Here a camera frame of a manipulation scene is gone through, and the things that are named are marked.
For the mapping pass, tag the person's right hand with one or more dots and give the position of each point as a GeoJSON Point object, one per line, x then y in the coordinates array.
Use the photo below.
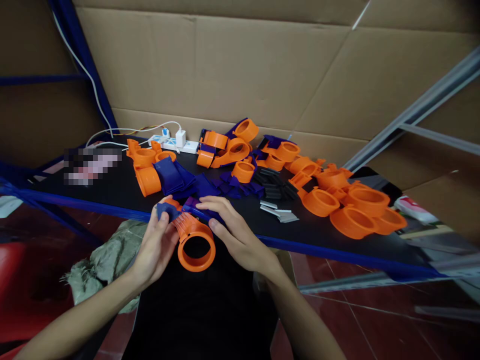
{"type": "Point", "coordinates": [243, 243]}

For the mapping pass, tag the person's left hand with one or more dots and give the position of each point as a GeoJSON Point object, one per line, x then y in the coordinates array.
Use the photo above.
{"type": "Point", "coordinates": [153, 255]}

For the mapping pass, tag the orange tape dispenser shell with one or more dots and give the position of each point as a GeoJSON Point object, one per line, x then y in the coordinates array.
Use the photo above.
{"type": "Point", "coordinates": [246, 129]}
{"type": "Point", "coordinates": [140, 155]}
{"type": "Point", "coordinates": [186, 225]}
{"type": "Point", "coordinates": [234, 150]}
{"type": "Point", "coordinates": [214, 140]}
{"type": "Point", "coordinates": [243, 171]}
{"type": "Point", "coordinates": [148, 180]}
{"type": "Point", "coordinates": [205, 158]}
{"type": "Point", "coordinates": [165, 156]}

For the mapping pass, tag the small blue plastic clip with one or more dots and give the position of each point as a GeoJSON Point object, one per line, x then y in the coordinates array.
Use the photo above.
{"type": "Point", "coordinates": [170, 212]}

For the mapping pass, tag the purple plastic blade guard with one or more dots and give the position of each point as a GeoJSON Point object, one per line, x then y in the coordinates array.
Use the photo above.
{"type": "Point", "coordinates": [189, 204]}

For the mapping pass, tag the bundle of grey metal blades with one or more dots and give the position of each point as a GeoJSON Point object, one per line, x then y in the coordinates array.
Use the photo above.
{"type": "Point", "coordinates": [279, 213]}

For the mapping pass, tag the grey woven sack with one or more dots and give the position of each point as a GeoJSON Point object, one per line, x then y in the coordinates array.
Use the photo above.
{"type": "Point", "coordinates": [107, 258]}

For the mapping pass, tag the pile of little blue pieces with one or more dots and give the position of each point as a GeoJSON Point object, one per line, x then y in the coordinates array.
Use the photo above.
{"type": "Point", "coordinates": [219, 186]}

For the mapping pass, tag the stack of black ribbed strips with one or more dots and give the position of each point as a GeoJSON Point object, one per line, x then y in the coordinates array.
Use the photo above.
{"type": "Point", "coordinates": [277, 185]}

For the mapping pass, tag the person's body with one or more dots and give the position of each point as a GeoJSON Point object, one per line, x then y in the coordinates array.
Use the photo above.
{"type": "Point", "coordinates": [202, 311]}

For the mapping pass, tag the fanned stack of blue plates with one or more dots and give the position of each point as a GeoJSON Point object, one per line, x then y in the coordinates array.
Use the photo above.
{"type": "Point", "coordinates": [170, 174]}

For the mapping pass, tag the white power strip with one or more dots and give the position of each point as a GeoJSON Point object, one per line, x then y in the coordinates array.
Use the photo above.
{"type": "Point", "coordinates": [189, 146]}

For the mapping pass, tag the white plug charger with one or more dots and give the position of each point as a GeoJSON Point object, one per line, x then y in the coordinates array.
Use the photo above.
{"type": "Point", "coordinates": [180, 138]}

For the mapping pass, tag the blue and white charger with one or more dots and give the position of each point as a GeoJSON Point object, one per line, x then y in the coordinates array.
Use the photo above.
{"type": "Point", "coordinates": [166, 132]}

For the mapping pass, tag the red plastic stool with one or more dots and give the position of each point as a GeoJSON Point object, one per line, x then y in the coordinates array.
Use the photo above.
{"type": "Point", "coordinates": [22, 285]}

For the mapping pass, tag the white and red packet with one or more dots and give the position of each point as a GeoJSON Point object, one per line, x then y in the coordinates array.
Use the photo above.
{"type": "Point", "coordinates": [416, 210]}

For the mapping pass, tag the blue metal shelf rack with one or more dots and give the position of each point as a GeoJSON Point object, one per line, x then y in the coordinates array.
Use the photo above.
{"type": "Point", "coordinates": [80, 48]}

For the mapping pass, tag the grey metal shelf rack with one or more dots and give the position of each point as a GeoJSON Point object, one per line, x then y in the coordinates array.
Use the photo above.
{"type": "Point", "coordinates": [431, 101]}

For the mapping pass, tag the brown cardboard sheet wall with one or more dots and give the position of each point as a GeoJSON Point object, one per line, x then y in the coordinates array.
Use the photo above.
{"type": "Point", "coordinates": [225, 67]}

